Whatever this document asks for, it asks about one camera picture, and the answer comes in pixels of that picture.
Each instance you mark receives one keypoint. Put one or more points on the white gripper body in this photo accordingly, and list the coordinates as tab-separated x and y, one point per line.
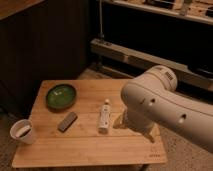
137	122

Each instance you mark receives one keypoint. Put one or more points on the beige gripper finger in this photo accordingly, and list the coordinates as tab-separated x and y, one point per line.
149	137
119	123

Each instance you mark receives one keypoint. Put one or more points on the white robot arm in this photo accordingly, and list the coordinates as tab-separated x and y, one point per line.
150	98

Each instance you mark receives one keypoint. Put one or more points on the white tube with cap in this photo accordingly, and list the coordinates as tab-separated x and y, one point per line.
104	119

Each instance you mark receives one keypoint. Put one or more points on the wooden low table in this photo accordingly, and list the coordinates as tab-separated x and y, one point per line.
81	144

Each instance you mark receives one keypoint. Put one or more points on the dark grey rectangular block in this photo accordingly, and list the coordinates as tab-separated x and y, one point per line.
67	122

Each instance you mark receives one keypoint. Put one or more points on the green ceramic bowl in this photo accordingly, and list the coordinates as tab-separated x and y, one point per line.
61	96

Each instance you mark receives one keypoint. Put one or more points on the metal shelf rack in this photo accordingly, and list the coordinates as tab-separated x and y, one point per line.
143	33

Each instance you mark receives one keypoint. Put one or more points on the white cup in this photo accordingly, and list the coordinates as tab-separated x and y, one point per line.
23	131

